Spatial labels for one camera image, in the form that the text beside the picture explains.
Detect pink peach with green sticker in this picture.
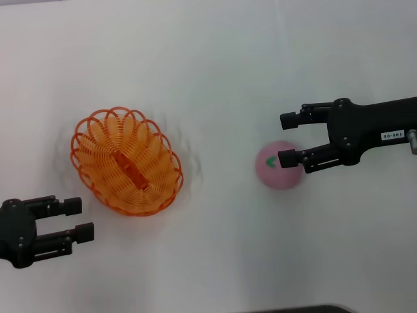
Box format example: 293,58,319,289
254,140,306,190

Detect orange plastic wire basket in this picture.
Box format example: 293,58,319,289
70,106,184,217

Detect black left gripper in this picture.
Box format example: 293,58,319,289
0,195,95,269

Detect dark rounded robot torso edge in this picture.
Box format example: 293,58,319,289
250,305,354,313

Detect silver right cable plug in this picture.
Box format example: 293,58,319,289
405,129,417,156

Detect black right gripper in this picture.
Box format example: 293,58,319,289
277,97,417,174

